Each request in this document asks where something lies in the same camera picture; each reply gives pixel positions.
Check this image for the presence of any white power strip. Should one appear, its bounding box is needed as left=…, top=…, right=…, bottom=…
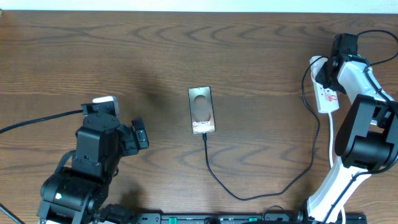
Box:
left=310, top=55, right=339, bottom=114

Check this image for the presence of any Galaxy smartphone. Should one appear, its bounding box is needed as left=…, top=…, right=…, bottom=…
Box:
left=188, top=86, right=216, bottom=134

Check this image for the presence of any black USB charging cable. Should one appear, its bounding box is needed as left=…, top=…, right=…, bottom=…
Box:
left=201, top=56, right=330, bottom=202

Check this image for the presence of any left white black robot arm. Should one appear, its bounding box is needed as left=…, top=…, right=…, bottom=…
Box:
left=37, top=101, right=149, bottom=223

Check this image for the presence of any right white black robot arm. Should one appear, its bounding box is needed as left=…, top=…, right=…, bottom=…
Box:
left=297, top=33, right=397, bottom=223

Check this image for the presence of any white power strip cord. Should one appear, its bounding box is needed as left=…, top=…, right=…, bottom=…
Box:
left=328, top=111, right=346, bottom=224

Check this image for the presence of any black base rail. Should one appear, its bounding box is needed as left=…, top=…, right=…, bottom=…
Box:
left=96, top=212, right=368, bottom=224

